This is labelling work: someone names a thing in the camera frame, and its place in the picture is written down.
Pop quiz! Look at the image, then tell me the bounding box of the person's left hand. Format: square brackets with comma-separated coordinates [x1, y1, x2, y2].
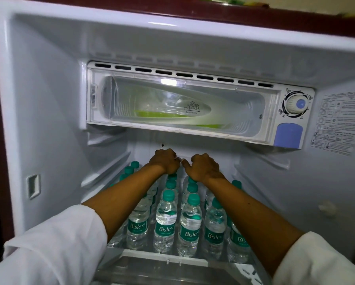
[149, 148, 181, 175]

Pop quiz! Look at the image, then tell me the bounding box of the person's right hand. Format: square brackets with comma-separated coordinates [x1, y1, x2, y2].
[182, 153, 227, 184]

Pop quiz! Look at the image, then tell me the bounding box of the row of bottles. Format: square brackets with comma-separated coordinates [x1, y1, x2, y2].
[107, 161, 252, 264]

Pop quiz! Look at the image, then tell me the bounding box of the dark maroon refrigerator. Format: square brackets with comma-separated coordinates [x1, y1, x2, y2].
[0, 0, 355, 285]

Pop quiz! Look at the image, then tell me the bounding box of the person's left forearm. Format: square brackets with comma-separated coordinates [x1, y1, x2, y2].
[82, 164, 166, 242]

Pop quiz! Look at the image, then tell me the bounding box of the person's right forearm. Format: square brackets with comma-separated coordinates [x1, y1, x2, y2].
[207, 178, 304, 278]

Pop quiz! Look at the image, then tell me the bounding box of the person's white shirt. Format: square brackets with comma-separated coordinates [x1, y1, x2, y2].
[0, 204, 355, 285]

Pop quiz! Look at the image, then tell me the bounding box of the green tray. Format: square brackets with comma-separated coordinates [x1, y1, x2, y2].
[135, 111, 225, 129]

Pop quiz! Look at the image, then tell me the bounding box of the white freezer compartment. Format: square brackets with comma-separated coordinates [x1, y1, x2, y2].
[86, 61, 315, 150]

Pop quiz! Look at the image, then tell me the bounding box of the lavender push button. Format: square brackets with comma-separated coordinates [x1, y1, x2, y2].
[274, 123, 304, 149]

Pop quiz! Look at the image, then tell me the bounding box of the glass shelf white trim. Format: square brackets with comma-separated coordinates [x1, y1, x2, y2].
[97, 249, 264, 285]

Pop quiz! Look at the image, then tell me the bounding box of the white thermostat dial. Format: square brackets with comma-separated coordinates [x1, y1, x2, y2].
[279, 89, 311, 118]

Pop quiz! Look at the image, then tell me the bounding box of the white instruction sticker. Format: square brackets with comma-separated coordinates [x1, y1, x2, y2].
[310, 90, 355, 157]

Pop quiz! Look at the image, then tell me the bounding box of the white wall peg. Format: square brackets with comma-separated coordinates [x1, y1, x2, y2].
[318, 201, 338, 219]

